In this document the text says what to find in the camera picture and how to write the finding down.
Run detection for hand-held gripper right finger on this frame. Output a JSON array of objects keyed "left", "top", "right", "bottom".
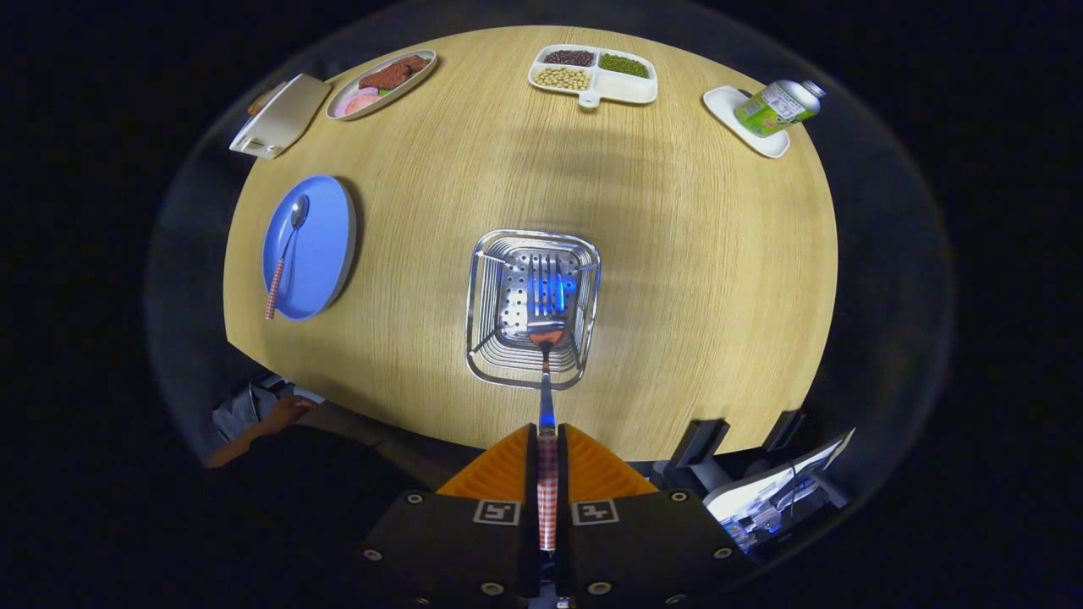
[{"left": 554, "top": 423, "right": 750, "bottom": 609}]

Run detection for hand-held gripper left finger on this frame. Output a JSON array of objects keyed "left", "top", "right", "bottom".
[{"left": 360, "top": 423, "right": 542, "bottom": 609}]

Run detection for metal spatula checked handle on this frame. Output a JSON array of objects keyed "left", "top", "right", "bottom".
[{"left": 526, "top": 317, "right": 566, "bottom": 555}]

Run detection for metal spoon checked handle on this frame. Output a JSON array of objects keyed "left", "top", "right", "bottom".
[{"left": 264, "top": 194, "right": 311, "bottom": 321}]

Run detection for black stand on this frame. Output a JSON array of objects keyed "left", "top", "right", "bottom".
[
  {"left": 668, "top": 419, "right": 730, "bottom": 470},
  {"left": 761, "top": 410, "right": 805, "bottom": 453}
]

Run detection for white storage box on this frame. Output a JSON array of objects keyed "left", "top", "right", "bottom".
[{"left": 704, "top": 429, "right": 855, "bottom": 555}]

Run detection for person's leg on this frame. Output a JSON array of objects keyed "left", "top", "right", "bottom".
[{"left": 300, "top": 402, "right": 483, "bottom": 491}]

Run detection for grey cloth bag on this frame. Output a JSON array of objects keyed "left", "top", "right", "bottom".
[{"left": 212, "top": 375, "right": 327, "bottom": 445}]

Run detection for blue round plate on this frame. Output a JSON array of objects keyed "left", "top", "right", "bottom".
[{"left": 261, "top": 174, "right": 358, "bottom": 322}]

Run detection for small white square tray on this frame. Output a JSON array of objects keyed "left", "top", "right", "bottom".
[{"left": 702, "top": 85, "right": 791, "bottom": 159}]

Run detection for silver bottle green label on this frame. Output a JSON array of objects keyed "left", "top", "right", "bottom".
[{"left": 734, "top": 79, "right": 827, "bottom": 139}]

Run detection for white divided dish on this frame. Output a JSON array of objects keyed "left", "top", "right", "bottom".
[{"left": 528, "top": 44, "right": 659, "bottom": 109}]

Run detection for white toaster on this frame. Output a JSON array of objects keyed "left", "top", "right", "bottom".
[{"left": 228, "top": 73, "right": 333, "bottom": 160}]

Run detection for white oval plate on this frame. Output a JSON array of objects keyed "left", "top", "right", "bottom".
[{"left": 326, "top": 48, "right": 438, "bottom": 122}]

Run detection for brown grilled steak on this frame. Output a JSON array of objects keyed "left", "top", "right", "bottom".
[{"left": 358, "top": 55, "right": 432, "bottom": 91}]

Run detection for yellow beans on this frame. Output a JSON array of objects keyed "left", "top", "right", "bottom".
[{"left": 534, "top": 67, "right": 590, "bottom": 91}]

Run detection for green beans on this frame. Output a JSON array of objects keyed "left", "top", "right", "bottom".
[{"left": 599, "top": 53, "right": 651, "bottom": 80}]

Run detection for brown toast slice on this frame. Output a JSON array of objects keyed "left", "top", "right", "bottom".
[{"left": 247, "top": 82, "right": 289, "bottom": 117}]

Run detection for square metal wire basket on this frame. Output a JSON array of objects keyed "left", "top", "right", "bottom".
[{"left": 465, "top": 229, "right": 602, "bottom": 391}]

